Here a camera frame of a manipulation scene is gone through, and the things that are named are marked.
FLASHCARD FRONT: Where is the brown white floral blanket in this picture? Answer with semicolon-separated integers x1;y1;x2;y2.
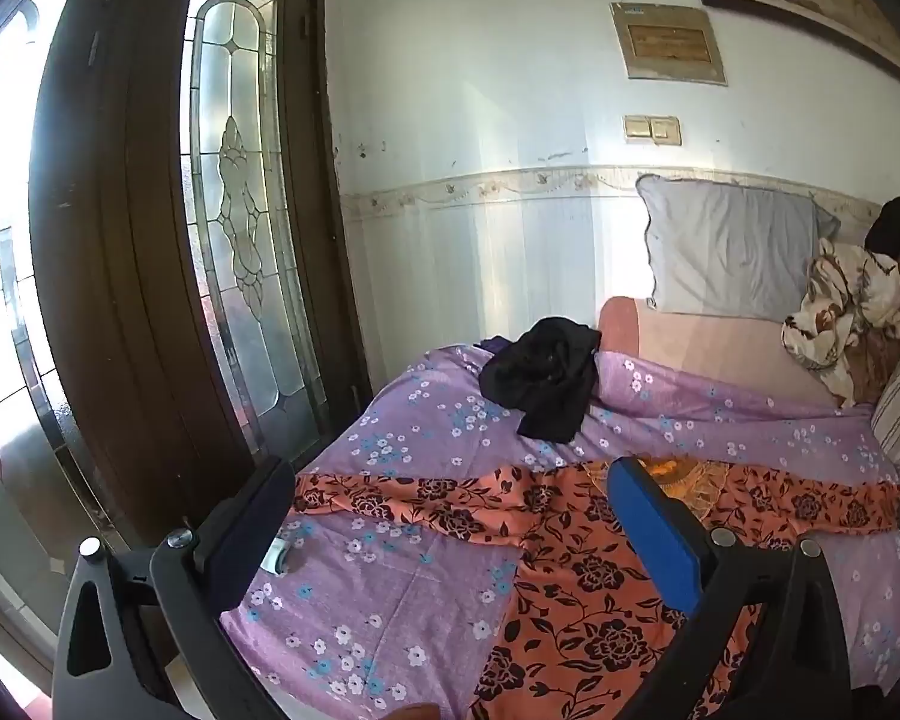
782;236;900;410

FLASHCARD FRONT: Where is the orange black floral garment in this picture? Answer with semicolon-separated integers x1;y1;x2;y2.
291;457;900;720

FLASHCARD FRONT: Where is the black cloth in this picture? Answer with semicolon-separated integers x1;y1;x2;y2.
864;196;900;260

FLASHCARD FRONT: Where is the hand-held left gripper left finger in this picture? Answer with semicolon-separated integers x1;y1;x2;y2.
49;456;297;720

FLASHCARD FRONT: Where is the grey pillow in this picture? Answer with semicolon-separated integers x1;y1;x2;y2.
636;174;841;316

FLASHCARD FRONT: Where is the purple floral bed sheet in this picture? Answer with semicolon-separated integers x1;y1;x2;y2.
217;345;900;720

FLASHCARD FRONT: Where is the small white teal object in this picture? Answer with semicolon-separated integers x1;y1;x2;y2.
261;536;305;578

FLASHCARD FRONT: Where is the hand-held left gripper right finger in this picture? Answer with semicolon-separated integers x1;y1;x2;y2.
607;456;852;720

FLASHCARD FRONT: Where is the beige wall panel box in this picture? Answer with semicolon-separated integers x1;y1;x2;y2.
610;2;727;86

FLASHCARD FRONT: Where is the brown stained glass door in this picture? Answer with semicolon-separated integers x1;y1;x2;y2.
28;0;376;533

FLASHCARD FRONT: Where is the beige light switch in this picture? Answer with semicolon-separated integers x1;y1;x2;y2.
622;115;682;145

